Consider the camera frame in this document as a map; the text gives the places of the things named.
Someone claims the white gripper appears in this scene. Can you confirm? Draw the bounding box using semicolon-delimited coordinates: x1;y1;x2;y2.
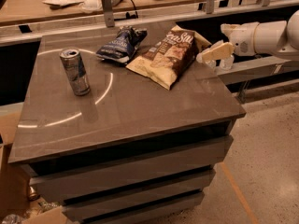
196;21;259;70

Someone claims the brown sea salt chip bag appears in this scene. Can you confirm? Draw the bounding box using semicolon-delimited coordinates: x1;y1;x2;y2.
126;25;211;90

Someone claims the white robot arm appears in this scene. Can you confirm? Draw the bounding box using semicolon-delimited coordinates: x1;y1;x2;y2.
196;10;299;69

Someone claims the blue chip bag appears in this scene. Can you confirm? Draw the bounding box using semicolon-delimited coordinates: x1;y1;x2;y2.
96;26;148;63

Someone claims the silver blue redbull can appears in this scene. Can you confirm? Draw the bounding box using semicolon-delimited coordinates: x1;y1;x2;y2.
60;47;90;96

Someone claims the clear sanitizer bottle left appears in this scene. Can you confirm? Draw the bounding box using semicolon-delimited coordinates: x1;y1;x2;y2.
207;60;217;69

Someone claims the grey drawer cabinet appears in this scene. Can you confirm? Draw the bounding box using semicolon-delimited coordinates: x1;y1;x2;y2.
9;28;245;224

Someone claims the cardboard box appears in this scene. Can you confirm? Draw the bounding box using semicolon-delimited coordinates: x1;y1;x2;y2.
0;112;69;224

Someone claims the black cable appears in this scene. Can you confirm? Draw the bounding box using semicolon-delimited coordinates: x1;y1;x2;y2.
113;0;139;21

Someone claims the metal rail post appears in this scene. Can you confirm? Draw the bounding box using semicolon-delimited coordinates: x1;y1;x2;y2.
101;0;115;27

